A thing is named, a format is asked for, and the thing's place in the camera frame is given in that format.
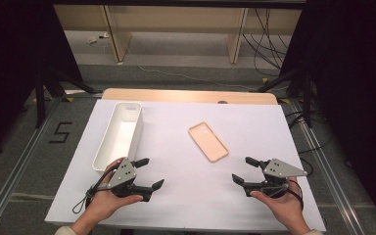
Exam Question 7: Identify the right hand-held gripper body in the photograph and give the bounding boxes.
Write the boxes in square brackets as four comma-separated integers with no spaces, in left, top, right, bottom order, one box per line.
[244,158,308,199]

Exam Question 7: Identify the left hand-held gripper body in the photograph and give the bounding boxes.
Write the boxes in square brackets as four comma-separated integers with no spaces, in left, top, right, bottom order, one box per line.
[106,157,153,203]

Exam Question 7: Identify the white plastic storage box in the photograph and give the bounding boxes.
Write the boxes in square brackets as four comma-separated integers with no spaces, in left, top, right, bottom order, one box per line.
[91,102,144,173]

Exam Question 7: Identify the beige phone case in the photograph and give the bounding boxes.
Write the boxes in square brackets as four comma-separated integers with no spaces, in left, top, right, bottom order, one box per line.
[187,121,230,164]

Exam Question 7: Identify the person's left hand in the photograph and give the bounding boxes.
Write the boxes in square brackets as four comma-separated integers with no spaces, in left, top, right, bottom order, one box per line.
[83,157,144,223]

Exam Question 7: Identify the person's right hand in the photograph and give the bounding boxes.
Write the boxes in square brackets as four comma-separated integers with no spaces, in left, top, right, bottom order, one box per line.
[250,178,307,228]

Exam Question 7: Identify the white table mat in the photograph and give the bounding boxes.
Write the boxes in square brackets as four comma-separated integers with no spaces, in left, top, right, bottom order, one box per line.
[44,99,327,233]

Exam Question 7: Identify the black metal stand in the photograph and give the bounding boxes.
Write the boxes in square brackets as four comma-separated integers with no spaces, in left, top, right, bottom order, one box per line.
[256,67,315,129]
[33,63,104,129]

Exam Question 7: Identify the black curtain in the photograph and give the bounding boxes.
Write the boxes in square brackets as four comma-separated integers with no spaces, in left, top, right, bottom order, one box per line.
[279,0,376,231]
[0,0,85,161]

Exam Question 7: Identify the beige wooden desk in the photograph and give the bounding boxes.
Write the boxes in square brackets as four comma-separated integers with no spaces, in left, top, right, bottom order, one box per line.
[53,3,303,65]

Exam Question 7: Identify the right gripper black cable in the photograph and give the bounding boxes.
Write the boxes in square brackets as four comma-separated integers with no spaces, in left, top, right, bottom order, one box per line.
[287,177,306,211]

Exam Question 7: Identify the black floor cable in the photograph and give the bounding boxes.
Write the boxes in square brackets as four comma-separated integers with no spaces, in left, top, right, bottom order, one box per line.
[285,110,333,177]

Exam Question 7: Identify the aluminium floor rail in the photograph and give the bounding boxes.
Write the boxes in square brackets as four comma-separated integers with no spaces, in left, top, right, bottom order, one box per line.
[288,97,368,235]
[0,97,63,235]

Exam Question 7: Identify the thin grey floor cable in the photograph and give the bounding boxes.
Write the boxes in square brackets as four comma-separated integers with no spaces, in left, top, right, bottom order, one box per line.
[123,48,258,92]

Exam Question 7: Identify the bundle of black cables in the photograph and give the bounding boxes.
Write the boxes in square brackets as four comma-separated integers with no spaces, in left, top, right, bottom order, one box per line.
[243,8,290,77]

